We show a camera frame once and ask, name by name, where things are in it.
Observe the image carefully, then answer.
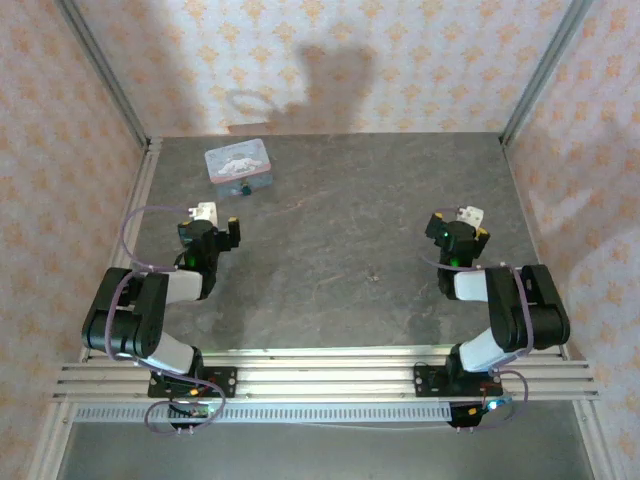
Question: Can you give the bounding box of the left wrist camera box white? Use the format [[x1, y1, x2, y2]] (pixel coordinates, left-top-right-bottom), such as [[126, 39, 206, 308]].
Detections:
[[187, 200, 220, 227]]

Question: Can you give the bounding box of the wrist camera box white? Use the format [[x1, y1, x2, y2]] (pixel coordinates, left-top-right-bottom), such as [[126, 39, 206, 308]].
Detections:
[[187, 200, 220, 227], [456, 204, 487, 229]]

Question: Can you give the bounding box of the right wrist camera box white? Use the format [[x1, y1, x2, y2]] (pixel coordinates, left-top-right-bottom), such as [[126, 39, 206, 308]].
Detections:
[[456, 204, 487, 229]]

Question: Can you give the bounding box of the aluminium side rail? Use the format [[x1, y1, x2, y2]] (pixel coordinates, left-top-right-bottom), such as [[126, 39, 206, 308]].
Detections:
[[78, 139, 164, 362]]

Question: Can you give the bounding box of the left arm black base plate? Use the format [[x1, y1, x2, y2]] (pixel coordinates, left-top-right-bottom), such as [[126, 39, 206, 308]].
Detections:
[[147, 366, 238, 400]]

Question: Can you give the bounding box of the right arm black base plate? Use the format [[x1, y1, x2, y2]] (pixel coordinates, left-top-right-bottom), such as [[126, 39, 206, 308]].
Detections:
[[413, 363, 502, 399]]

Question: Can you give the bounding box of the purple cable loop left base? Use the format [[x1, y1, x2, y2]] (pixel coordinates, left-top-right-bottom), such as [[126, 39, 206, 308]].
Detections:
[[144, 383, 228, 437]]

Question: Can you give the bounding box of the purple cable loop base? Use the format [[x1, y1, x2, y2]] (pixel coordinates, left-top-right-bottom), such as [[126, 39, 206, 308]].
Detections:
[[458, 367, 532, 433], [144, 383, 228, 437]]

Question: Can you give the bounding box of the aluminium frame post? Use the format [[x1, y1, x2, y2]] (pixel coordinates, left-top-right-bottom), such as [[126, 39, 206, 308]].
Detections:
[[498, 0, 597, 147], [53, 0, 153, 151]]

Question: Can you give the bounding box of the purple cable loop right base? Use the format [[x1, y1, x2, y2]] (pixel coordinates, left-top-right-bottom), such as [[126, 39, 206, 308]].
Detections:
[[458, 367, 532, 433]]

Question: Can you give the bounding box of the aluminium mounting rail beam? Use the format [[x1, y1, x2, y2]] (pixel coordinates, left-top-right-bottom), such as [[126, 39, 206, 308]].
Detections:
[[51, 344, 600, 402]]

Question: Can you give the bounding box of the slotted grey cable duct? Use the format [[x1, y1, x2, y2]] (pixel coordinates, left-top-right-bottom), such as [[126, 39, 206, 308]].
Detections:
[[72, 401, 454, 425]]

